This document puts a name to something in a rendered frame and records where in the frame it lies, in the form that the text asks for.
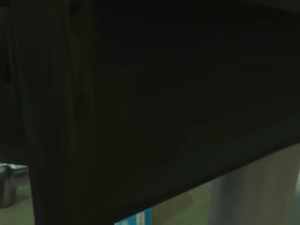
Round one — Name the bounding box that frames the blue and white box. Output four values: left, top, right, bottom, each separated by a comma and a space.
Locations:
120, 208, 153, 225

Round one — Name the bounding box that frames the dark table frame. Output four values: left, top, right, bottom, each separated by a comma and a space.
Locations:
0, 0, 300, 225

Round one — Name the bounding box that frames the grey cylindrical post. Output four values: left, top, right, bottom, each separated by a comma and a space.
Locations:
207, 143, 300, 225

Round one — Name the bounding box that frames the grey metal bracket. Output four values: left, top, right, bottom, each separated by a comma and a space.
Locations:
0, 163, 29, 208

